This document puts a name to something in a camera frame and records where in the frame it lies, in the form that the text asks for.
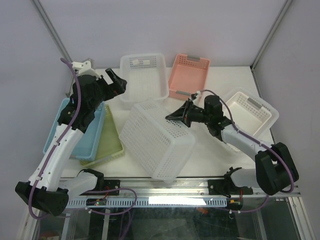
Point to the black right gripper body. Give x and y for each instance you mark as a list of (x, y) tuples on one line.
[(196, 115)]

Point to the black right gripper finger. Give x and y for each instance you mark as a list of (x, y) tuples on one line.
[(187, 122), (180, 113)]

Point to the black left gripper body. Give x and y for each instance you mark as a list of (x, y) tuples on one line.
[(105, 90)]

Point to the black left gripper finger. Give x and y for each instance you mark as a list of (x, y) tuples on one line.
[(119, 87), (112, 75)]

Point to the translucent white shallow basket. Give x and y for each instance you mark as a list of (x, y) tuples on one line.
[(146, 78)]

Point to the large white perforated basket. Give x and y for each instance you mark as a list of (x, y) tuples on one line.
[(161, 146)]

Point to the pink plastic basket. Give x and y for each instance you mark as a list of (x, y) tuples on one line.
[(188, 75)]

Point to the cream white small basket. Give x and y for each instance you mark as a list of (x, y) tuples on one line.
[(247, 113)]

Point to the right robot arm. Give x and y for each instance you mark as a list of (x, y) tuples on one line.
[(274, 170)]

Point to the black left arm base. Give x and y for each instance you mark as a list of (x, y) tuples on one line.
[(111, 187)]

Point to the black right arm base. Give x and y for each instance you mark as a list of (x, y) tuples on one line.
[(226, 187)]

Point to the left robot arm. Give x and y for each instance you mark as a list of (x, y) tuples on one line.
[(43, 190)]

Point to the yellow green plastic basket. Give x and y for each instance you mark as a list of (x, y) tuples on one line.
[(110, 146)]

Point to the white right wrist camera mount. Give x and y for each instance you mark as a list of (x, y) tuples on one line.
[(196, 96)]

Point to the left aluminium corner post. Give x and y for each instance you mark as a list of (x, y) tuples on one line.
[(38, 6)]

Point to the aluminium corner post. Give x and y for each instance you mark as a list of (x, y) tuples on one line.
[(38, 6), (272, 31)]

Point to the aluminium front rail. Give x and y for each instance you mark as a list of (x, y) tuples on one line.
[(193, 187)]

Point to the right aluminium corner post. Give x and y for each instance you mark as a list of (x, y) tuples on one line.
[(272, 31)]

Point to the white slotted cable duct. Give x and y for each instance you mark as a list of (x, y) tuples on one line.
[(148, 202)]

